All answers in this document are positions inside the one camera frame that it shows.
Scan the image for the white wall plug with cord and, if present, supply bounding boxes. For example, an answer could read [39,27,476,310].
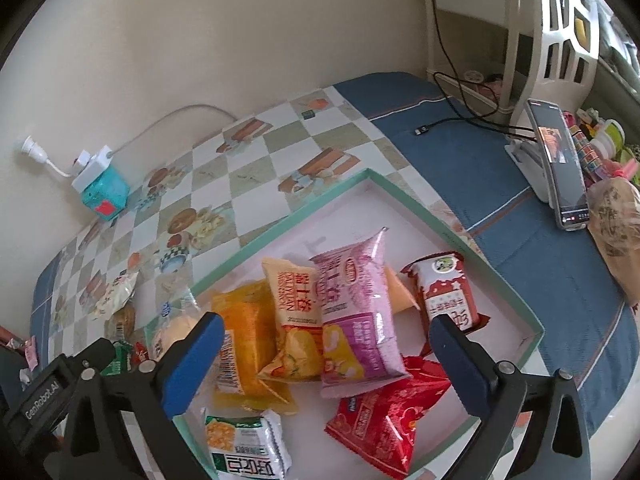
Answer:
[13,135,74,179]

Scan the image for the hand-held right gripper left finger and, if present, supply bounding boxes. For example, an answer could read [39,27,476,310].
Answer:
[57,311,226,480]

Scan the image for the checkered printed tablecloth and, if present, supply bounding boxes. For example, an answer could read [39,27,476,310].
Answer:
[30,85,551,480]

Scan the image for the white phone stand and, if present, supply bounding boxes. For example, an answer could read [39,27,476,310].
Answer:
[503,124,557,206]

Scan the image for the green lidded plastic container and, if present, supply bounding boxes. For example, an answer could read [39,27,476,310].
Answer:
[595,118,628,161]

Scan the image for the large red snack bag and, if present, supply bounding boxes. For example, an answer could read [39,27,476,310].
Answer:
[324,355,454,479]

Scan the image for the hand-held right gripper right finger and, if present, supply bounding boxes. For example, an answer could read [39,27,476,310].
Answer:
[428,313,597,480]

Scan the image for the brown paper bag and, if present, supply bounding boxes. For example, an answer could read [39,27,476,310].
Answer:
[585,177,640,307]

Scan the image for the green and white snack packet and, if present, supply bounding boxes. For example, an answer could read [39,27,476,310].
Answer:
[204,408,294,480]

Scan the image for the white power strip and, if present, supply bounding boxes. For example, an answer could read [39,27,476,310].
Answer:
[71,145,115,194]

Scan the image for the teal toy box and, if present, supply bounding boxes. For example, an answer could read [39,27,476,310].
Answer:
[82,168,131,222]

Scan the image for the yellow and white bun packet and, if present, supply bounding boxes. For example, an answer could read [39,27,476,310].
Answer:
[149,287,212,362]

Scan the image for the black charging cable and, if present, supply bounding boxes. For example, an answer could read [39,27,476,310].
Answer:
[407,0,537,142]

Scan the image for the white lattice shelf unit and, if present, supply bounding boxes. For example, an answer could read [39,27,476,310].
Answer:
[419,0,602,112]

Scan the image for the pale orange snack packet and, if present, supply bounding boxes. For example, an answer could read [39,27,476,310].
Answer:
[384,266,422,317]

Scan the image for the pink snack bag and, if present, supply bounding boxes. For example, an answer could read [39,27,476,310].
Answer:
[309,227,409,399]

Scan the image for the teal shallow cardboard box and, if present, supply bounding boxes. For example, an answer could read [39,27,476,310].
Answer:
[172,167,546,480]

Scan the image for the black smartphone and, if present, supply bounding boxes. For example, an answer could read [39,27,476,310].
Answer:
[524,98,589,232]

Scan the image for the red and white snack packet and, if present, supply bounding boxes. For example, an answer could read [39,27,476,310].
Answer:
[401,251,489,334]

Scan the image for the orange bread packet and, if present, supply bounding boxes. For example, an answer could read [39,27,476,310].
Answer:
[257,258,327,387]

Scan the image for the white power strip cable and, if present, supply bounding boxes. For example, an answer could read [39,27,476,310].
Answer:
[112,103,239,159]

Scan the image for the yellow packaged cake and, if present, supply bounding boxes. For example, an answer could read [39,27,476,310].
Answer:
[209,280,297,417]

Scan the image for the dark green snack packet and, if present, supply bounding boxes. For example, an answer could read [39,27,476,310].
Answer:
[100,340,137,377]

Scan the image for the colourful patterned tape strip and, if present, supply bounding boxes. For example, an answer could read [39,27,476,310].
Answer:
[562,110,608,187]

